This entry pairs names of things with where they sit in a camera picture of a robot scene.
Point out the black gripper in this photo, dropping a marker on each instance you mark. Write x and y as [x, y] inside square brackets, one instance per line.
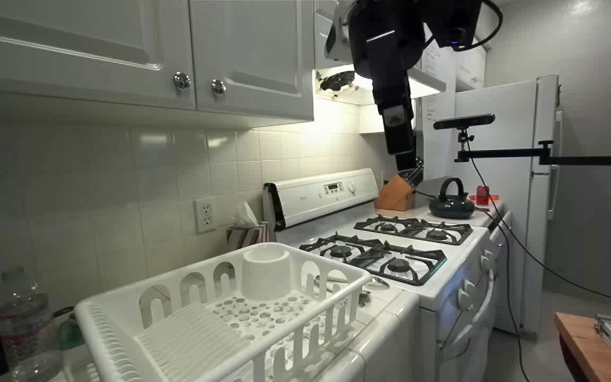
[387, 34]

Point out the wooden knife block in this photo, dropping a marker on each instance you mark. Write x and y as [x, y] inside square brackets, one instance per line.
[394, 194]

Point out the black hood lamp fixture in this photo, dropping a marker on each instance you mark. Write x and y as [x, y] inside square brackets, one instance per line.
[337, 79]

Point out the black kettle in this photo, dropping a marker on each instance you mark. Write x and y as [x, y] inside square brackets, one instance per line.
[450, 205]

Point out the black stove burner cap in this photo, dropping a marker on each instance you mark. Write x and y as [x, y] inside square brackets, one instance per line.
[390, 226]
[438, 233]
[340, 251]
[400, 265]

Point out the black stove grate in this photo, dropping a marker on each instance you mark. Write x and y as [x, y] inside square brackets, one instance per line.
[371, 226]
[351, 244]
[419, 258]
[460, 229]

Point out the white gas stove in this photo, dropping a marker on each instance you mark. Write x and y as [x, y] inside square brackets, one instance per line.
[318, 194]

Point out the red cup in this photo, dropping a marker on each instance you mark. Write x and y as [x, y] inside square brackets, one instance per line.
[482, 196]

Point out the white refrigerator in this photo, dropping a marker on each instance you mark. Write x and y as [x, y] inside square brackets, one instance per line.
[525, 212]

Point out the white cabinet door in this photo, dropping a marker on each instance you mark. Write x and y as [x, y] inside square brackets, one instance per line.
[256, 49]
[73, 43]

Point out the striped tissue box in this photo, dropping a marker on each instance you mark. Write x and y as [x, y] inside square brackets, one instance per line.
[245, 237]

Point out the silver cabinet knob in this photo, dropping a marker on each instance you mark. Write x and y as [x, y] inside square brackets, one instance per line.
[181, 79]
[218, 86]

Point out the white utensil cup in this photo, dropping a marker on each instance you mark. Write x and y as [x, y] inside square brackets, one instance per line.
[266, 272]

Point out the wooden table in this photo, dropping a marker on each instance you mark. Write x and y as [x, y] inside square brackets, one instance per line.
[588, 352]

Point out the white plastic dish rack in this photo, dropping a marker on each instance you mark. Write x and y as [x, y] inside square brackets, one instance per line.
[178, 341]

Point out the green container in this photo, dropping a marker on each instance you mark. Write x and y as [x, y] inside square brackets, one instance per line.
[71, 330]

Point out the clear plastic water bottle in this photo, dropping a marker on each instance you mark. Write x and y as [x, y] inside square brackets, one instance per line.
[21, 320]

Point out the black stereo camera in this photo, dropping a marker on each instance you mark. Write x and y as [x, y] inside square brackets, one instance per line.
[465, 122]

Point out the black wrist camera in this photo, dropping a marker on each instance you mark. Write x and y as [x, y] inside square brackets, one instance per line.
[457, 22]

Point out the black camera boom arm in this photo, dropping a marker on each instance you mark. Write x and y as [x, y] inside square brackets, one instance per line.
[588, 160]

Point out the white wall outlet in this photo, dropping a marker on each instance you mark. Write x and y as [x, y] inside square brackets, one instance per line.
[206, 212]

